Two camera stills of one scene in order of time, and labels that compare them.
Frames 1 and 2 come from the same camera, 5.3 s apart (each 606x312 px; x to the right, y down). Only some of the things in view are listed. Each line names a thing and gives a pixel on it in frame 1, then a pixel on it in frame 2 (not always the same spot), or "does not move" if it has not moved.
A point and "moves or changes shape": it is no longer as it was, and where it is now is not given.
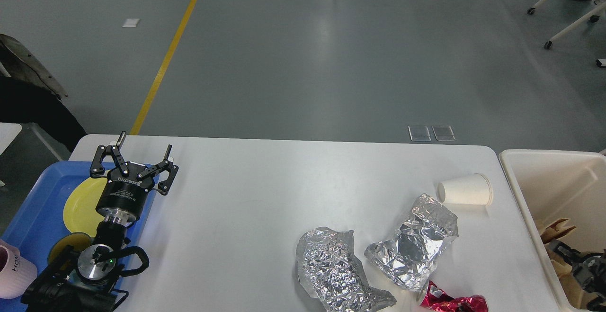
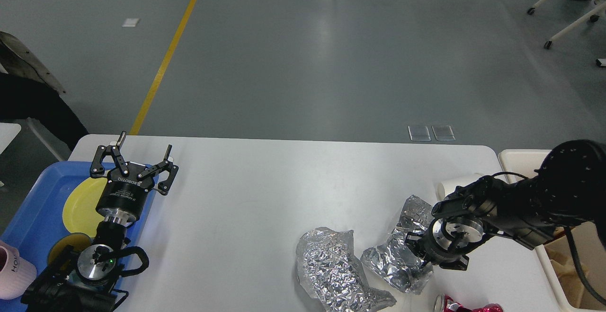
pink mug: (16, 272) does not move
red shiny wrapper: (435, 299) moves or changes shape
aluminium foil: (328, 271) does not move
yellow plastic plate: (80, 204) does not move
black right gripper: (590, 271) to (447, 237)
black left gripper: (121, 196) does not move
